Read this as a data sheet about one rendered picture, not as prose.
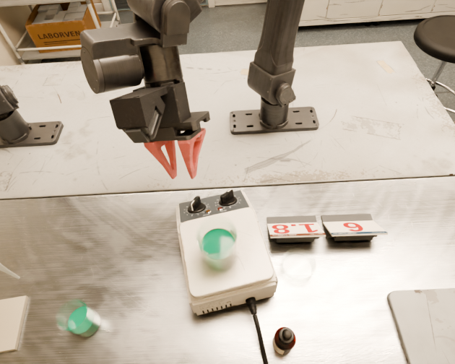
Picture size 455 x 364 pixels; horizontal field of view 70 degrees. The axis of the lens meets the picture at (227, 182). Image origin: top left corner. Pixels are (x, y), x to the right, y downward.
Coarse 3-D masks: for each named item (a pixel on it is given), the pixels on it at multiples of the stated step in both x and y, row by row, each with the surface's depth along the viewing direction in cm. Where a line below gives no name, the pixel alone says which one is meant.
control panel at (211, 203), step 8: (240, 192) 59; (208, 200) 58; (216, 200) 58; (240, 200) 56; (184, 208) 57; (208, 208) 56; (216, 208) 55; (224, 208) 55; (232, 208) 54; (240, 208) 54; (184, 216) 54; (192, 216) 54; (200, 216) 54
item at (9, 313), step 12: (0, 300) 52; (12, 300) 52; (24, 300) 52; (0, 312) 51; (12, 312) 51; (24, 312) 51; (0, 324) 50; (12, 324) 50; (0, 336) 49; (12, 336) 49; (0, 348) 48; (12, 348) 48
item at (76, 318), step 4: (80, 308) 49; (84, 308) 49; (76, 312) 49; (80, 312) 49; (84, 312) 49; (72, 316) 48; (76, 316) 48; (80, 316) 48; (84, 316) 48; (72, 320) 48; (76, 320) 48; (80, 320) 48; (68, 324) 48; (72, 324) 48; (76, 324) 48; (72, 328) 47
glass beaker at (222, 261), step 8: (216, 216) 42; (200, 224) 42; (208, 224) 43; (216, 224) 44; (224, 224) 43; (232, 224) 42; (200, 232) 42; (232, 232) 43; (200, 240) 43; (200, 248) 40; (232, 248) 41; (208, 256) 41; (216, 256) 40; (224, 256) 41; (232, 256) 42; (208, 264) 44; (216, 264) 43; (224, 264) 43; (232, 264) 44
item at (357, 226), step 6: (336, 222) 58; (342, 222) 57; (348, 222) 57; (354, 222) 57; (360, 222) 57; (366, 222) 57; (372, 222) 57; (330, 228) 55; (336, 228) 55; (342, 228) 55; (348, 228) 55; (354, 228) 55; (360, 228) 55; (366, 228) 54; (372, 228) 54; (378, 228) 54
